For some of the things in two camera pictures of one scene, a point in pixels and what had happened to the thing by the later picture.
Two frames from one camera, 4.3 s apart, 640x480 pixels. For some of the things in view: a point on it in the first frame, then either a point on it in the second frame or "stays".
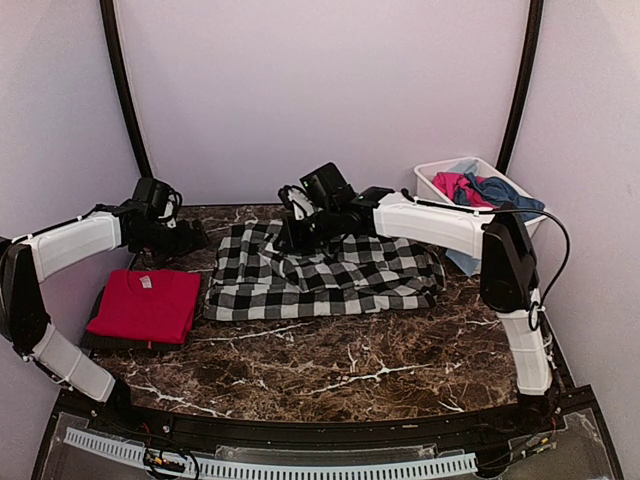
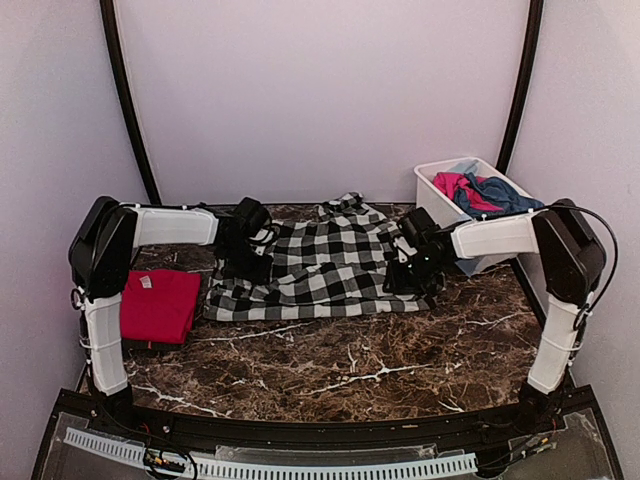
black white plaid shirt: x=253 y=276 stays
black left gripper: x=187 y=244 to x=257 y=274
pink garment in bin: x=450 y=182 stays
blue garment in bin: x=501 y=193 stays
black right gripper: x=293 y=243 to x=398 y=283
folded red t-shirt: x=154 y=306 stays
